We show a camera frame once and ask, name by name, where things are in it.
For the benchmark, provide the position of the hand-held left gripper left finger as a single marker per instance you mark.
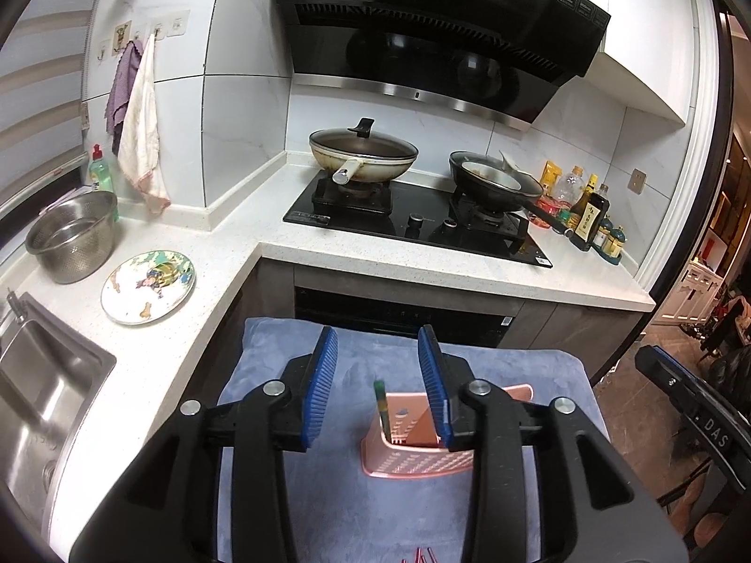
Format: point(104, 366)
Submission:
point(320, 387)

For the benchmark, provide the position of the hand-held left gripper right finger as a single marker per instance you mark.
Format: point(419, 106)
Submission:
point(434, 387)

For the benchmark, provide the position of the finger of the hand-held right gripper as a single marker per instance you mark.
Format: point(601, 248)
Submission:
point(669, 372)

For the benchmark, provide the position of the green chopstick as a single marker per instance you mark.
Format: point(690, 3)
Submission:
point(382, 410)

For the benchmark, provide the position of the pink perforated utensil holder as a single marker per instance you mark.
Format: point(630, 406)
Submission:
point(399, 451)

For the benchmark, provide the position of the dark bags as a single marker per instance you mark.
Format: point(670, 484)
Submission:
point(727, 334)

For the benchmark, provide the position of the black built-in appliance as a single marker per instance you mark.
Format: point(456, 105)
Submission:
point(405, 316)

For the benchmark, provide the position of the white cabinet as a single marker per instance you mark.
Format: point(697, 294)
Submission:
point(695, 296)

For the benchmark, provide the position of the grey lower kitchen cabinet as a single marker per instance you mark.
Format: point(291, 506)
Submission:
point(563, 328)

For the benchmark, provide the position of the blue-grey velvet table cloth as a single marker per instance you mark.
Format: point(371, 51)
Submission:
point(352, 498)

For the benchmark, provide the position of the tray of small condiment bottles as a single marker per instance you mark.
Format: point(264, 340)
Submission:
point(613, 243)

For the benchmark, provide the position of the black glass gas hob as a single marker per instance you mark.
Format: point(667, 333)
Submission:
point(410, 217)

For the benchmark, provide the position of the dark soy sauce bottle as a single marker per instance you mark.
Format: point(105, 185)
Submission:
point(589, 217)

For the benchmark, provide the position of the white stone countertop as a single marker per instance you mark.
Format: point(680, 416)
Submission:
point(246, 229)

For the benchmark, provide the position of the small green-capped bottle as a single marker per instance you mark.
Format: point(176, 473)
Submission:
point(564, 217)

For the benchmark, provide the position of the decorated round plate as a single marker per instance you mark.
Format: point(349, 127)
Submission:
point(148, 287)

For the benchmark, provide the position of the red seasoning jar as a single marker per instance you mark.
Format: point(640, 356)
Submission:
point(544, 211)

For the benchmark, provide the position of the clear plastic bottle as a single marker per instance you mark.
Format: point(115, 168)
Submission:
point(569, 187)

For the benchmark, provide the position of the black wok with glass lid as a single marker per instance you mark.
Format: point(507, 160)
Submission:
point(493, 185)

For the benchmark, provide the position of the yellow seasoning packet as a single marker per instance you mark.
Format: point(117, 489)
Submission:
point(550, 176)

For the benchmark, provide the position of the beige wok with glass lid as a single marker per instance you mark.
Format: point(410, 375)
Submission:
point(364, 155)

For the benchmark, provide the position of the stainless steel sink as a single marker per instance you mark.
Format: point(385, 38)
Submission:
point(41, 381)

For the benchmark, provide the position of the stainless steel colander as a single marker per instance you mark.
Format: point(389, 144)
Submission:
point(70, 234)

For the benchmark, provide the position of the white hanging towel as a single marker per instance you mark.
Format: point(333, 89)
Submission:
point(141, 141)

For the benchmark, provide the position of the green dish soap bottle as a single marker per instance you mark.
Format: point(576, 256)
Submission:
point(101, 173)

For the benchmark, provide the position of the metal faucet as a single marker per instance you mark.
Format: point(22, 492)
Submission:
point(14, 305)

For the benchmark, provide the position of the purple dish cloth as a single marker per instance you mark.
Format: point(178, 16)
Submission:
point(123, 94)

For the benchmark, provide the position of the black range hood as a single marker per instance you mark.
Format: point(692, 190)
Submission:
point(446, 29)

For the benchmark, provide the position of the striped window blind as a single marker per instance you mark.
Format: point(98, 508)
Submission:
point(35, 70)

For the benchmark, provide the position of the wall socket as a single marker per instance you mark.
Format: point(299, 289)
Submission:
point(638, 180)

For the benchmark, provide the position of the white adhesive wall hook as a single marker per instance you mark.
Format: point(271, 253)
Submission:
point(178, 23)

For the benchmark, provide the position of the patterned adhesive wall hook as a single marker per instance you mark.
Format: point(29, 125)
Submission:
point(122, 32)

